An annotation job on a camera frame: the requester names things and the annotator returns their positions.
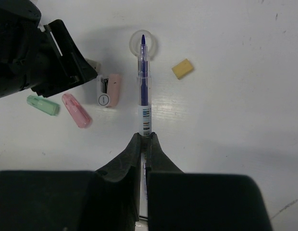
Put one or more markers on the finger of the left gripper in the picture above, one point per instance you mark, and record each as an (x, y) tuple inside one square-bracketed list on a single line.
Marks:
[(59, 65)]

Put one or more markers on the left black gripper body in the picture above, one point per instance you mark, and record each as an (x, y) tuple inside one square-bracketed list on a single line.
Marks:
[(24, 50)]

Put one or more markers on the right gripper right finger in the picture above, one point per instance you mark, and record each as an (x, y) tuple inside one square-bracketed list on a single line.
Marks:
[(179, 201)]

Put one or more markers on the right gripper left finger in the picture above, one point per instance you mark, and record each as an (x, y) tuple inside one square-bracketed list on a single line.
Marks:
[(106, 199)]

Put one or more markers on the pink white mini stapler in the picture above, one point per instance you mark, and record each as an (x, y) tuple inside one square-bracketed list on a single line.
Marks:
[(108, 90)]

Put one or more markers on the green highlighter cap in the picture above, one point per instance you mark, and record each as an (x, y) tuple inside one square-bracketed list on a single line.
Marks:
[(43, 105)]

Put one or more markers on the pink highlighter cap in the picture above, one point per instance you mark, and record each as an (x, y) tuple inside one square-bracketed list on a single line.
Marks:
[(76, 110)]

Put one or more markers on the clear tape roll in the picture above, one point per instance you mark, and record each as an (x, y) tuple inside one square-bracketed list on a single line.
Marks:
[(135, 41)]

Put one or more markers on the yellow eraser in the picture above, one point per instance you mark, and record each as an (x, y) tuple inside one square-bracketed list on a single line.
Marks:
[(183, 68)]

